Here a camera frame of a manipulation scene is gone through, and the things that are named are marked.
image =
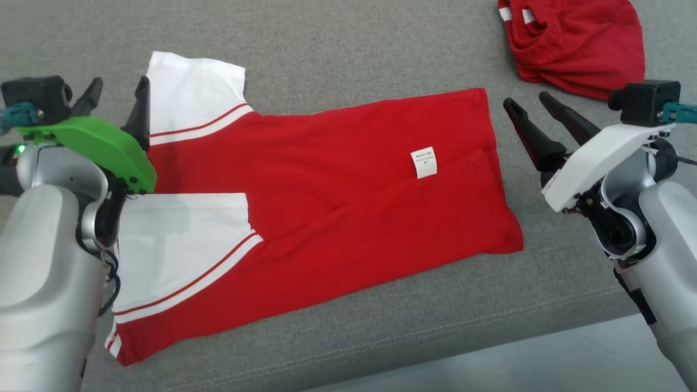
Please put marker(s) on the red jersey with white sleeves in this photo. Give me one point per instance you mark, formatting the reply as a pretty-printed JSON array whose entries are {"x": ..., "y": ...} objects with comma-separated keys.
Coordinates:
[{"x": 337, "y": 207}]

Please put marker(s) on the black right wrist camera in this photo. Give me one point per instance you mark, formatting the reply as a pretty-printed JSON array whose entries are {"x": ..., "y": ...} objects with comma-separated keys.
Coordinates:
[{"x": 645, "y": 102}]

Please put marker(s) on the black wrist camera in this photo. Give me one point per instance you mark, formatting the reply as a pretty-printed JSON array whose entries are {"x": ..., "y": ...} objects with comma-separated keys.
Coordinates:
[
  {"x": 41, "y": 95},
  {"x": 645, "y": 102}
]

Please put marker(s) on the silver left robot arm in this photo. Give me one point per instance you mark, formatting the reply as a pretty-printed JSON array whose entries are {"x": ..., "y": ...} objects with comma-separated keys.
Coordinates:
[{"x": 43, "y": 272}]

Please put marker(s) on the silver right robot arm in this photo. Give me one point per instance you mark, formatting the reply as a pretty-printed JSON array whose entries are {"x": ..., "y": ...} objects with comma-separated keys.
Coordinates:
[{"x": 670, "y": 245}]

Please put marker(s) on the red shorts with white stripe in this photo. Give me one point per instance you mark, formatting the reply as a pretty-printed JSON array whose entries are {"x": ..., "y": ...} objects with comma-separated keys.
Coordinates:
[{"x": 582, "y": 49}]

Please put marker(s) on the grey fabric sofa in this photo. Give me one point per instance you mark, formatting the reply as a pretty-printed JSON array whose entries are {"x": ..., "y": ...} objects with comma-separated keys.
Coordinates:
[{"x": 348, "y": 49}]

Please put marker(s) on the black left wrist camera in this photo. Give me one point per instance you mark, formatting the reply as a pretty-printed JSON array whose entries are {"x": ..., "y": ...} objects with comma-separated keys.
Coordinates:
[{"x": 41, "y": 95}]

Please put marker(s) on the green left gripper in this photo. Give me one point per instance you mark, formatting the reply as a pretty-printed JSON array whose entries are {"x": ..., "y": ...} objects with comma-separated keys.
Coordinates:
[{"x": 103, "y": 144}]

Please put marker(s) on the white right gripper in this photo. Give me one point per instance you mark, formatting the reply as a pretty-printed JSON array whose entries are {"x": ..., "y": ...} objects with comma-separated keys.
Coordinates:
[{"x": 604, "y": 158}]

